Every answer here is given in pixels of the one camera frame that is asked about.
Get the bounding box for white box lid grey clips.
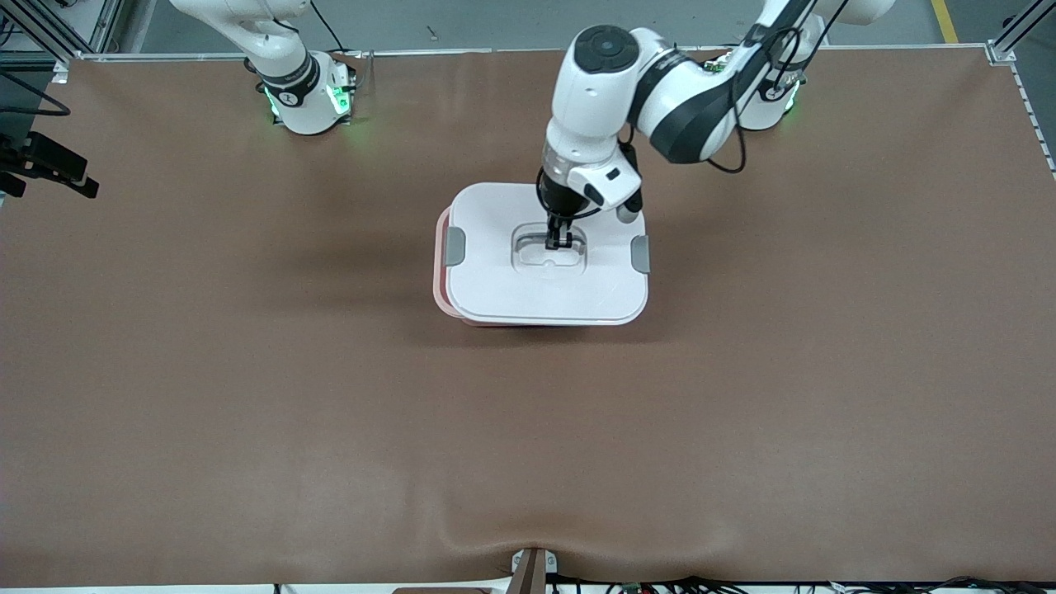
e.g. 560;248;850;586
443;182;651;326

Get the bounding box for pink translucent plastic box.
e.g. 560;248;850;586
433;206;578;328

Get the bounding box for brown table mat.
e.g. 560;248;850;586
0;48;1056;588

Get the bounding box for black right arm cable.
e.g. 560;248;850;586
0;70;71;116

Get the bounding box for aluminium frame struts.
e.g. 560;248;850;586
0;0;125;83

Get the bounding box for black right base cable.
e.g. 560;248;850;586
309;0;351;54

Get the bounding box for white table edge rail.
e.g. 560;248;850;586
1011;62;1056;178

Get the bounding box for aluminium frame post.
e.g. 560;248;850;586
986;0;1056;65

